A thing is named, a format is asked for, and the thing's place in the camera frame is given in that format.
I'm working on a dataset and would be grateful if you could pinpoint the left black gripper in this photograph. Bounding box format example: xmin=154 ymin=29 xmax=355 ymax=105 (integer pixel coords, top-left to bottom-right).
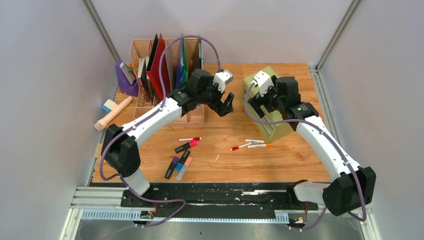
xmin=196 ymin=75 xmax=233 ymax=116

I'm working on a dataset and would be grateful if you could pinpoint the green metal drawer cabinet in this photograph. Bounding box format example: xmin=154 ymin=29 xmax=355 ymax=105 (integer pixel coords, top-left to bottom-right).
xmin=241 ymin=65 xmax=297 ymax=144

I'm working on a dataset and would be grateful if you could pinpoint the pink highlighter marker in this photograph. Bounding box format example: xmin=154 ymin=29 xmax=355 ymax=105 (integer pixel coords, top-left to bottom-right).
xmin=174 ymin=139 xmax=197 ymax=154

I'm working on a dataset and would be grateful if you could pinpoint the blue binder folder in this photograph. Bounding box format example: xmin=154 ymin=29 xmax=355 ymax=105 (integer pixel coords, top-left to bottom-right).
xmin=174 ymin=38 xmax=185 ymax=88

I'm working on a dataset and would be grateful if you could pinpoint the purple highlighter marker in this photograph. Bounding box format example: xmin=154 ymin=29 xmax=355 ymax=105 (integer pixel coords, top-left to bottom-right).
xmin=164 ymin=156 xmax=180 ymax=180

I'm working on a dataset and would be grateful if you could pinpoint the blue highlighter marker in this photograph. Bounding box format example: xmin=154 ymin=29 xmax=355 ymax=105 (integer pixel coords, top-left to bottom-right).
xmin=174 ymin=150 xmax=191 ymax=172

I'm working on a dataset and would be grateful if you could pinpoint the beige plastic file organizer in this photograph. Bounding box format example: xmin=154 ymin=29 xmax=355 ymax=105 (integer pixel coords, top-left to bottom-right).
xmin=130 ymin=35 xmax=204 ymax=119

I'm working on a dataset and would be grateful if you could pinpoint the orange highlighter marker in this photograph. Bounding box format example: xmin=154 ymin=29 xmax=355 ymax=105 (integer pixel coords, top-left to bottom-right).
xmin=175 ymin=156 xmax=193 ymax=181

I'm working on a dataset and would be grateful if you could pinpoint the red binder folder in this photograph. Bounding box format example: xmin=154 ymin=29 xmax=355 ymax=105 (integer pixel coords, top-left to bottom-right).
xmin=146 ymin=34 xmax=171 ymax=102

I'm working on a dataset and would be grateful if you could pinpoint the orange yellow booklet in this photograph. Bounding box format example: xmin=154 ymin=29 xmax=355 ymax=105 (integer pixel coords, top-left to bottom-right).
xmin=137 ymin=57 xmax=146 ymax=94

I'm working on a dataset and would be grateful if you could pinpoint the green translucent plastic folder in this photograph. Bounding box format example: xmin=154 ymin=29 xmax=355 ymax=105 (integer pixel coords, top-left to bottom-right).
xmin=181 ymin=38 xmax=188 ymax=84

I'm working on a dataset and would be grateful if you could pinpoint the black notebook with sticker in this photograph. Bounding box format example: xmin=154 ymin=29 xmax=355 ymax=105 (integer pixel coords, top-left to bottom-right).
xmin=142 ymin=57 xmax=153 ymax=103

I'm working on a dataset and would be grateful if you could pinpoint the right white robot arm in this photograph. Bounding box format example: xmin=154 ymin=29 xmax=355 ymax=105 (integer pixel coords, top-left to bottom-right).
xmin=244 ymin=73 xmax=377 ymax=221

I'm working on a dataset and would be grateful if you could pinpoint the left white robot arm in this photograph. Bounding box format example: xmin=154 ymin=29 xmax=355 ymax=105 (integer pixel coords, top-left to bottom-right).
xmin=101 ymin=69 xmax=234 ymax=207

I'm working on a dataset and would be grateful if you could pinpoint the white orange marker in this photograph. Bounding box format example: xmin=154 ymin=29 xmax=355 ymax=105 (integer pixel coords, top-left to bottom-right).
xmin=238 ymin=138 xmax=266 ymax=144

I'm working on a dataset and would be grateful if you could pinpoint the small red cap marker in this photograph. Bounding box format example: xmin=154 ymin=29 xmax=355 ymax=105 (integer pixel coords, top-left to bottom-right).
xmin=230 ymin=142 xmax=253 ymax=152

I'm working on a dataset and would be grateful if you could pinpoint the small orange cap marker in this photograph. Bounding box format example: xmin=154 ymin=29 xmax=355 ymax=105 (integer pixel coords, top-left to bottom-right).
xmin=247 ymin=143 xmax=273 ymax=149

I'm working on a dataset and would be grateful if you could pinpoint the white red whiteboard marker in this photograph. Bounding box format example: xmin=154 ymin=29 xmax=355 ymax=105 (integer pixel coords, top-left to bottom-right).
xmin=178 ymin=136 xmax=202 ymax=142

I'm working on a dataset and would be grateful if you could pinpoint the black clipboard blue back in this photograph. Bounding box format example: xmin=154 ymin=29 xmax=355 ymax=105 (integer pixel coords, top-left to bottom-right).
xmin=197 ymin=38 xmax=204 ymax=69

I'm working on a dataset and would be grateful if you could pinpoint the purple folder behind organizer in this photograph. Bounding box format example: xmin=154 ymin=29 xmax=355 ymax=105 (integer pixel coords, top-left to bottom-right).
xmin=115 ymin=60 xmax=139 ymax=97

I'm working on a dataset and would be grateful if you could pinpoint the blue white eraser block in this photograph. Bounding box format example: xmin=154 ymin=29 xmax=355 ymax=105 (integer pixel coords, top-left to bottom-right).
xmin=101 ymin=99 xmax=118 ymax=113

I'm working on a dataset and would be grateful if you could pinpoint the beige rolled tube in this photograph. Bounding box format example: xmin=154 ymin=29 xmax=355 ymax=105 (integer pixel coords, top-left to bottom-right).
xmin=94 ymin=96 xmax=133 ymax=131

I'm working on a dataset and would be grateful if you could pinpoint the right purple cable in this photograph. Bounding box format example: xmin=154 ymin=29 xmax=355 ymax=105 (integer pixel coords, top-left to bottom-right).
xmin=243 ymin=82 xmax=368 ymax=232

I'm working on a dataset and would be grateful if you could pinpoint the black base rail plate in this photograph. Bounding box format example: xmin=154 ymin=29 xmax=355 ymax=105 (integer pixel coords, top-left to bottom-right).
xmin=87 ymin=180 xmax=321 ymax=221

